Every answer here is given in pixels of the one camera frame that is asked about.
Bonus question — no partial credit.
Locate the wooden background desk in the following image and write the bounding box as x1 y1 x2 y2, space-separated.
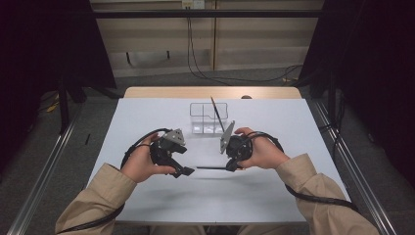
89 0 326 20

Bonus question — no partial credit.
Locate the black curtain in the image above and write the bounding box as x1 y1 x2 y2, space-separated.
298 0 415 189
0 0 117 172

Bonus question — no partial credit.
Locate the black wall cable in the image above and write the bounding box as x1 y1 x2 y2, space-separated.
189 8 304 84
186 8 231 87

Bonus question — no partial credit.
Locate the person's left hand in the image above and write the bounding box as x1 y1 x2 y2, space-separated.
120 131 177 184

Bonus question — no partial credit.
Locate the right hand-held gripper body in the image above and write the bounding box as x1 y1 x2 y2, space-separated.
219 120 254 164

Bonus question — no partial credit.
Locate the white wall socket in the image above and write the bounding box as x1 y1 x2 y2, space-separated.
181 0 206 10

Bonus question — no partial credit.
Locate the black metal stand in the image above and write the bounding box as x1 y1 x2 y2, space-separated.
58 76 71 135

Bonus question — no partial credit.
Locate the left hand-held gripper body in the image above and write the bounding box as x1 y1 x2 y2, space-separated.
150 128 187 168

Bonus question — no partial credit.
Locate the black desk leg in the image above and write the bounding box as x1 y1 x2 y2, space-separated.
212 18 217 71

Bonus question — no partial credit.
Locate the aluminium frame rail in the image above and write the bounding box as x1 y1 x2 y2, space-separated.
6 102 84 235
311 97 398 235

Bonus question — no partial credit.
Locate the clear plastic pen holder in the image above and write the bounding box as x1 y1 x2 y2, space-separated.
189 102 229 136

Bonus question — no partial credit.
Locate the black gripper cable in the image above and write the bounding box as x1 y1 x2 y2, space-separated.
247 130 360 213
56 127 172 235

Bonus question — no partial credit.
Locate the white table mat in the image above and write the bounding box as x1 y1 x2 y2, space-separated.
87 97 352 225

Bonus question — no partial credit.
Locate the person's right hand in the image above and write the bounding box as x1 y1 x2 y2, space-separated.
234 126 291 170

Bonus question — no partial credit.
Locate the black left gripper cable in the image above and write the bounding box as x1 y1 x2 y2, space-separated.
56 127 172 235

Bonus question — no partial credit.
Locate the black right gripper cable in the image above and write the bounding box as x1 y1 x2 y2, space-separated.
247 130 360 213

